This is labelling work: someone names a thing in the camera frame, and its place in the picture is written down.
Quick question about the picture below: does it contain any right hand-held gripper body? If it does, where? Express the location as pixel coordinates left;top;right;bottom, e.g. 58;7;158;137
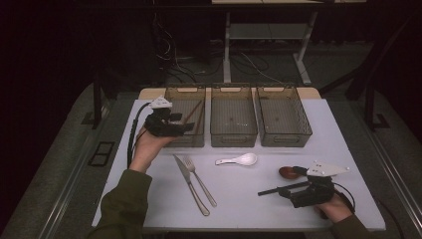
282;160;351;209

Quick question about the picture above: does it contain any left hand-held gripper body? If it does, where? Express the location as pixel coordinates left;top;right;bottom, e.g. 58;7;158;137
143;95;183;137

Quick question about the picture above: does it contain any transparent grey plastic bin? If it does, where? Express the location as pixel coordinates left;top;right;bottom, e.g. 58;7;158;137
210;83;259;148
156;84;207;148
256;84;314;148

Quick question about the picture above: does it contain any brown wooden chopstick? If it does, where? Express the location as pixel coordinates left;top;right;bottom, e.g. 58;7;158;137
182;99;204;125
193;105;205;135

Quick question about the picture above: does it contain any steel table knife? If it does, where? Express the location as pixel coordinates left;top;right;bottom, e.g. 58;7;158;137
172;153;211;217

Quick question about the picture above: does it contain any steel fork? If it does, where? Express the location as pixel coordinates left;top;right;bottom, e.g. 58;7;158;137
182;154;219;208

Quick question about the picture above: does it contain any person's right hand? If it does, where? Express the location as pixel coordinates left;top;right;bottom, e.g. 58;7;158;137
314;193;354;224

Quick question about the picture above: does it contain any person's left hand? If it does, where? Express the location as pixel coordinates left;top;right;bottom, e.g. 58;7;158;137
128;127;177;173

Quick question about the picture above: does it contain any brown wooden spoon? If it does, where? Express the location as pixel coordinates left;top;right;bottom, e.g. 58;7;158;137
278;165;302;181

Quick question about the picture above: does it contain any white ceramic spoon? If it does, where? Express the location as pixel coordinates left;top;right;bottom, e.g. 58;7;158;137
214;152;259;167

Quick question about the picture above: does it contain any black angled metal stand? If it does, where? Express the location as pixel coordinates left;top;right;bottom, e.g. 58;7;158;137
317;16;422;131

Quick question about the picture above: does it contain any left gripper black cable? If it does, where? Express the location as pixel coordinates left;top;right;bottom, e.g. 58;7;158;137
126;102;152;168

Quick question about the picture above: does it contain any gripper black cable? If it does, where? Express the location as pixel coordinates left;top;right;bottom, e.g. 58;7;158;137
126;102;152;168
332;181;356;213

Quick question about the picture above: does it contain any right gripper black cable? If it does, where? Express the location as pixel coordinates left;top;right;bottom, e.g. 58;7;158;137
332;181;356;213

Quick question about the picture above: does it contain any tangle of floor cables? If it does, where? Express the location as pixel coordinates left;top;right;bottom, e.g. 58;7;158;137
152;13;283;84

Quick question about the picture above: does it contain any metal floor rail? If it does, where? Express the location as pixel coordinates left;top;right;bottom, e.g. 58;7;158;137
33;99;115;239
347;99;422;235

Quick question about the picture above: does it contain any white metal desk frame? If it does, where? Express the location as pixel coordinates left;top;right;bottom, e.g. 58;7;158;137
212;0;366;86

